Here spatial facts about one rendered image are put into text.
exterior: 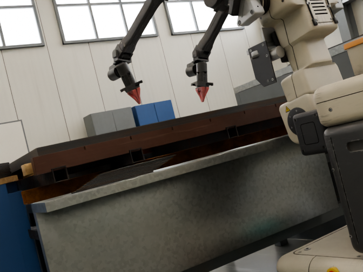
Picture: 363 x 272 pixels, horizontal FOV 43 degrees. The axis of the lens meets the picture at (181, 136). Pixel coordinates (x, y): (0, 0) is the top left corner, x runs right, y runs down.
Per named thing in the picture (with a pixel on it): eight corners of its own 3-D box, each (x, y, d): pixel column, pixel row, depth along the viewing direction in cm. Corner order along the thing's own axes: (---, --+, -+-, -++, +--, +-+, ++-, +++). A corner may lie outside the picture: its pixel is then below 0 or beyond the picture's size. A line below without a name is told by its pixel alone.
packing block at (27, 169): (23, 176, 165) (20, 165, 165) (37, 173, 168) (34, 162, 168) (26, 175, 160) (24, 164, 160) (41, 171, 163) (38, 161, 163)
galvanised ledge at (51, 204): (32, 212, 151) (30, 203, 151) (313, 134, 216) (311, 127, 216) (47, 212, 134) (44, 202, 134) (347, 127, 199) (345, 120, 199)
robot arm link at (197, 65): (201, 59, 239) (209, 61, 243) (192, 62, 244) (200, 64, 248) (201, 72, 238) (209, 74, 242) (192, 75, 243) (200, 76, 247)
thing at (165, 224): (58, 318, 150) (32, 212, 151) (332, 207, 215) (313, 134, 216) (61, 320, 147) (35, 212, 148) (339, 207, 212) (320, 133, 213)
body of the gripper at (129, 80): (121, 93, 222) (114, 79, 221) (138, 86, 227) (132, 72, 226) (126, 91, 216) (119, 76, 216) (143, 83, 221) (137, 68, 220)
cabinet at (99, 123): (113, 201, 994) (91, 113, 1000) (103, 202, 1035) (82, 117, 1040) (152, 190, 1050) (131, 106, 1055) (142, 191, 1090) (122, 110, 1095)
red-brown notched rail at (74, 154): (34, 176, 157) (29, 158, 157) (351, 99, 238) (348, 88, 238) (37, 175, 154) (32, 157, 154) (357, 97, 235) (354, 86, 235)
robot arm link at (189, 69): (196, 48, 239) (208, 51, 245) (181, 54, 248) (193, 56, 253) (197, 71, 238) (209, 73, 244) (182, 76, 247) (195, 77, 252)
